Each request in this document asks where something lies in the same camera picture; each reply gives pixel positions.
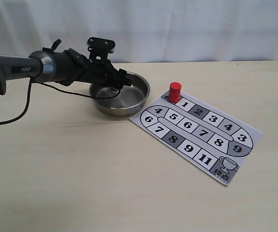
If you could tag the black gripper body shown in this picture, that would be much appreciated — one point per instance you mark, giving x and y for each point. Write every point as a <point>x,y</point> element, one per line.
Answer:
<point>72,66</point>

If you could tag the red cylinder game piece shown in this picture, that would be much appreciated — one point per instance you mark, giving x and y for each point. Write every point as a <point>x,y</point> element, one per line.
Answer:
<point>174,92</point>

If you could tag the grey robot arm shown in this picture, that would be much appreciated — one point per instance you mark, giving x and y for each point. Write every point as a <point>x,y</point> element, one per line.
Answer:
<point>40,66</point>

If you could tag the stainless steel round bowl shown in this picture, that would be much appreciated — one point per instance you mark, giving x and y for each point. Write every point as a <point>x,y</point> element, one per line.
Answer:
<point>129,101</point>

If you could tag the white curtain backdrop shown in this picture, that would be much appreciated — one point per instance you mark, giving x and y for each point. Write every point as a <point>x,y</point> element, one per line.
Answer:
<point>145,30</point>

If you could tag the printed number game board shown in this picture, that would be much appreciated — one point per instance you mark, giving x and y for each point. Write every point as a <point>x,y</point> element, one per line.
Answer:
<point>210,139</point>

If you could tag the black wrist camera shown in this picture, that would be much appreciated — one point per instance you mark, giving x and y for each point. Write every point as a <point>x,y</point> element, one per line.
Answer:
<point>99,49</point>

